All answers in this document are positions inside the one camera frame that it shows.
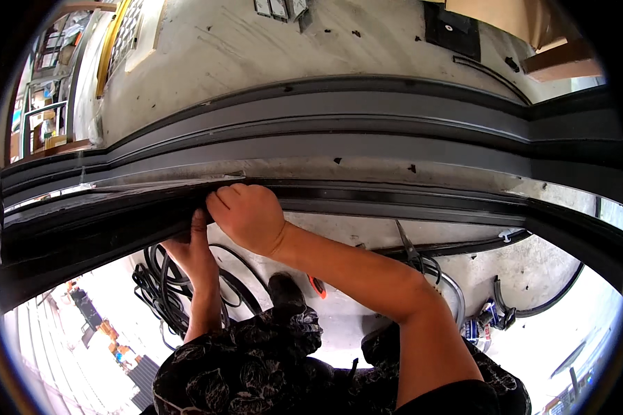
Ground person's left hand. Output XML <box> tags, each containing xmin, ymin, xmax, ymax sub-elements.
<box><xmin>161</xmin><ymin>207</ymin><xmax>220</xmax><ymax>278</ymax></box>

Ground person's right hand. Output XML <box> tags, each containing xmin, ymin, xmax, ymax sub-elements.
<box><xmin>206</xmin><ymin>183</ymin><xmax>288</xmax><ymax>258</ymax></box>

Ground black rubber seal strip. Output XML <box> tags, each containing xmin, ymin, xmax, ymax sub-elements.
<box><xmin>202</xmin><ymin>183</ymin><xmax>528</xmax><ymax>208</ymax></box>

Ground coil of black rubber strip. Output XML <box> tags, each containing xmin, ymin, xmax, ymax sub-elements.
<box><xmin>132</xmin><ymin>243</ymin><xmax>263</xmax><ymax>351</ymax></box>

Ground orange utility knife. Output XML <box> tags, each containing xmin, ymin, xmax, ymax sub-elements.
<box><xmin>307</xmin><ymin>275</ymin><xmax>328</xmax><ymax>300</ymax></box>

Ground yellow metal bar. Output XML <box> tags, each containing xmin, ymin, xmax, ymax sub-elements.
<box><xmin>95</xmin><ymin>0</ymin><xmax>133</xmax><ymax>98</ymax></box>

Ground grid patterned panel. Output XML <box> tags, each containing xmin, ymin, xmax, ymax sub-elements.
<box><xmin>108</xmin><ymin>0</ymin><xmax>146</xmax><ymax>79</ymax></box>

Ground cluttered storage shelf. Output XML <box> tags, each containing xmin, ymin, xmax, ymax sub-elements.
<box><xmin>8</xmin><ymin>8</ymin><xmax>98</xmax><ymax>164</ymax></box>

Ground long black rubber strip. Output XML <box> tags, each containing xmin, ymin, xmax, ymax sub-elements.
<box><xmin>371</xmin><ymin>230</ymin><xmax>532</xmax><ymax>258</ymax></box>

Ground person's body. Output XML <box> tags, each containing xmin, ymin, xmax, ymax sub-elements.
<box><xmin>394</xmin><ymin>306</ymin><xmax>502</xmax><ymax>415</ymax></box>

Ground black square mat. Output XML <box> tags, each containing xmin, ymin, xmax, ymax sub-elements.
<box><xmin>424</xmin><ymin>1</ymin><xmax>482</xmax><ymax>63</ymax></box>

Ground sealant tube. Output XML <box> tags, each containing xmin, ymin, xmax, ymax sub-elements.
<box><xmin>461</xmin><ymin>300</ymin><xmax>517</xmax><ymax>353</ymax></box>

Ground thin black curved strip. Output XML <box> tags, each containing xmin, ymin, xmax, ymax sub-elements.
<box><xmin>453</xmin><ymin>55</ymin><xmax>532</xmax><ymax>106</ymax></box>

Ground short curved black rubber strip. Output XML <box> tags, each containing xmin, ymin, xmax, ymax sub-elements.
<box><xmin>492</xmin><ymin>262</ymin><xmax>586</xmax><ymax>319</ymax></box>

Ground brown wooden boards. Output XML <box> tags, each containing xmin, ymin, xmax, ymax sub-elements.
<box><xmin>444</xmin><ymin>0</ymin><xmax>604</xmax><ymax>84</ymax></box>

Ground grey aluminium window frame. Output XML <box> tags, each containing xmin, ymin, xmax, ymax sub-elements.
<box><xmin>0</xmin><ymin>74</ymin><xmax>623</xmax><ymax>313</ymax></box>

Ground black handled scissors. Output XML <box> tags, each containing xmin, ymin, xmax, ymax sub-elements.
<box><xmin>395</xmin><ymin>219</ymin><xmax>443</xmax><ymax>285</ymax></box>

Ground white wall switches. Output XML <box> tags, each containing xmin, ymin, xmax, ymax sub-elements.
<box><xmin>253</xmin><ymin>0</ymin><xmax>309</xmax><ymax>22</ymax></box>

